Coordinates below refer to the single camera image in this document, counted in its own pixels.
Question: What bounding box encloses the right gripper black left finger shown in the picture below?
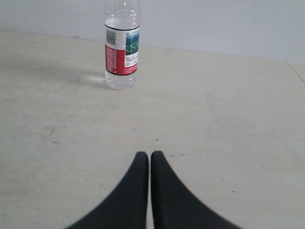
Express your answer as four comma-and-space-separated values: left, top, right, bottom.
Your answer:
68, 152, 149, 229

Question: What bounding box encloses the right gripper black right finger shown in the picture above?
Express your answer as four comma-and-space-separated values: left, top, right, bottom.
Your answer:
151, 151, 239, 229

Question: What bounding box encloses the clear bottle red label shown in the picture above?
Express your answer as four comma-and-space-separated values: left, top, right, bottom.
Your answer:
104, 0, 141, 90

